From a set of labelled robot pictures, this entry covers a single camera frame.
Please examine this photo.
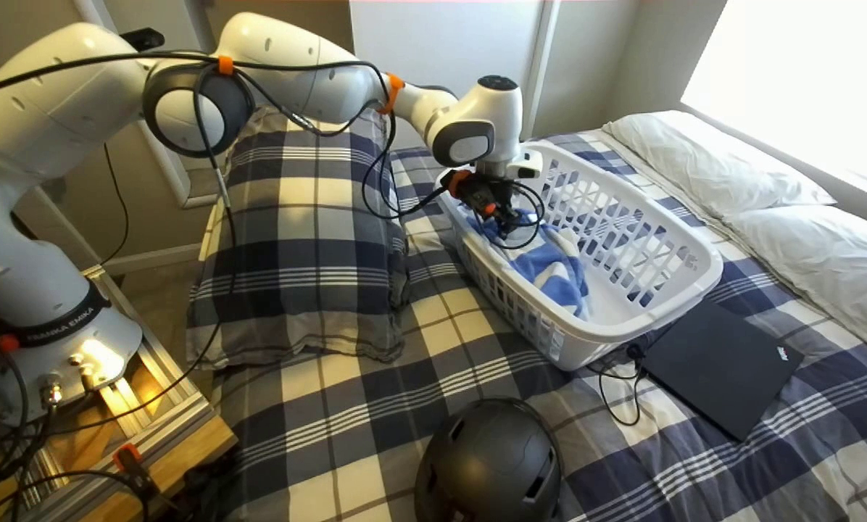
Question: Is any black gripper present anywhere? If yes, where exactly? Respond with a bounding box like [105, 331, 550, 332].
[440, 164, 521, 218]

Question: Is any blue white striped towel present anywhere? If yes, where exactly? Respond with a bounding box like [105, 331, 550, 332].
[473, 211, 588, 319]

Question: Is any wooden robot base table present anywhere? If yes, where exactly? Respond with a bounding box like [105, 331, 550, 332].
[0, 263, 241, 522]

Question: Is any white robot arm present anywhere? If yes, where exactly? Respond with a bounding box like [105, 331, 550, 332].
[0, 11, 521, 425]

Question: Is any plaid pillow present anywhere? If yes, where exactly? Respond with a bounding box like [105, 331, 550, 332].
[185, 109, 405, 369]

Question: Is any white pillow near window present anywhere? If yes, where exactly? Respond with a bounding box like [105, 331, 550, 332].
[602, 109, 831, 218]

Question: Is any white laundry basket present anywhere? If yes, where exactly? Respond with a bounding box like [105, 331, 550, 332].
[440, 141, 722, 370]

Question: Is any black helmet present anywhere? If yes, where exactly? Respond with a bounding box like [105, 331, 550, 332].
[414, 398, 562, 522]

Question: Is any black laptop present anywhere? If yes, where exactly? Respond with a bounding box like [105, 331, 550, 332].
[637, 301, 804, 440]

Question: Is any plaid bed cover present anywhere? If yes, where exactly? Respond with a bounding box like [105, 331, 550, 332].
[211, 127, 867, 522]

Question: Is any black laptop cable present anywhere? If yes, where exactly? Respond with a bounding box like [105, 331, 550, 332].
[586, 343, 653, 428]

